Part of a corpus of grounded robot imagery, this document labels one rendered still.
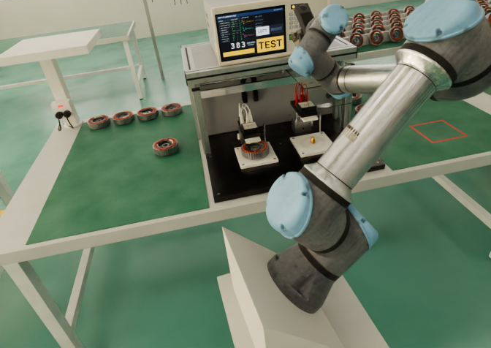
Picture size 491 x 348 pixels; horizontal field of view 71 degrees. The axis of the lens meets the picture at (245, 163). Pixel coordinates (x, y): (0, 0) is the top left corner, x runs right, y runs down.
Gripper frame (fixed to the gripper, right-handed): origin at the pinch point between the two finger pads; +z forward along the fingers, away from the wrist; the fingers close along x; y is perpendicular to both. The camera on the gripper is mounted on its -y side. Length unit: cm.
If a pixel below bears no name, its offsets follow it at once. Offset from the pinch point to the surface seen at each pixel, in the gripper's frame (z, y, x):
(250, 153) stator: 6.1, 38.3, -23.5
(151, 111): 71, 13, -65
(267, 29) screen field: 4.8, -6.1, -9.3
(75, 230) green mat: -7, 51, -88
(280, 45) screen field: 7.6, -0.2, -4.8
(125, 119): 64, 15, -78
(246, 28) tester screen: 4.3, -7.3, -17.2
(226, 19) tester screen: 2.5, -11.1, -24.0
